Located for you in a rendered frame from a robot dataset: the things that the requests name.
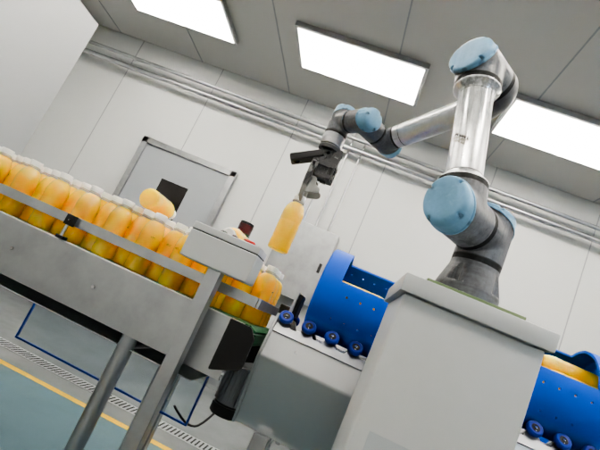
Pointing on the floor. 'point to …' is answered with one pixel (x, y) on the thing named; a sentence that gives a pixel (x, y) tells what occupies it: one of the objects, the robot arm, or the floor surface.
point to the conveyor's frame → (115, 312)
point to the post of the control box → (172, 361)
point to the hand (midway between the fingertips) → (300, 198)
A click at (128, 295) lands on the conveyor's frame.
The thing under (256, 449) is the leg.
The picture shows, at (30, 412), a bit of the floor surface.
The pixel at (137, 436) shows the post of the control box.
